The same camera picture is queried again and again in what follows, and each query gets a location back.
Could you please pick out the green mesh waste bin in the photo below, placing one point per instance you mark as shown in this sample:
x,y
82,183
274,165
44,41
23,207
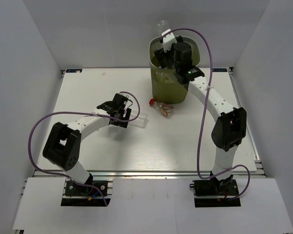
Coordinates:
x,y
171,86

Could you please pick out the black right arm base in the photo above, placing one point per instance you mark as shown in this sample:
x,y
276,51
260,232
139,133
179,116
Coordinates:
x,y
208,196

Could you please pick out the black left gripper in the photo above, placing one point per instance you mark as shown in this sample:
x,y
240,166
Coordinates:
x,y
127,114

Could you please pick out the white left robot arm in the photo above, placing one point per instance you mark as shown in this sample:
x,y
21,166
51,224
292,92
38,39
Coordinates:
x,y
62,147

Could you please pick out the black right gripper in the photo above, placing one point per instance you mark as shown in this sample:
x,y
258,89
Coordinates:
x,y
161,55

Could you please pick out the clear ribbed bottle blue cap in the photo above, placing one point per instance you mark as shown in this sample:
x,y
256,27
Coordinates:
x,y
163,29

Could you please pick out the blue sticker right corner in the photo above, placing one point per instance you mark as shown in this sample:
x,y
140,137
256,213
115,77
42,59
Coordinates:
x,y
220,70

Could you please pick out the crushed bottle red label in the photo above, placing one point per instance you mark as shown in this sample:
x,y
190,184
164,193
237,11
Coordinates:
x,y
163,108

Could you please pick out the blue sticker corner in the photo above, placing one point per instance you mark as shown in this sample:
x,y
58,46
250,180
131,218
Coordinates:
x,y
220,70
73,70

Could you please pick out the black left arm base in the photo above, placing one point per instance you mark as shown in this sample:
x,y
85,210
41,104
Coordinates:
x,y
78,196

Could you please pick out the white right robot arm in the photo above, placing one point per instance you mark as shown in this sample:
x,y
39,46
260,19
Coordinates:
x,y
230,122

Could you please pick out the blue sticker left corner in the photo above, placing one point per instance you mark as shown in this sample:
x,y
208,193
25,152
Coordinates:
x,y
73,70

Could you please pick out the aluminium table edge rail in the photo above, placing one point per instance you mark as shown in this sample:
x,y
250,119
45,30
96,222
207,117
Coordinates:
x,y
142,174

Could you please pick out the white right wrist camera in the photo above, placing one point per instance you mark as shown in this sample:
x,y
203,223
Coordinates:
x,y
168,39

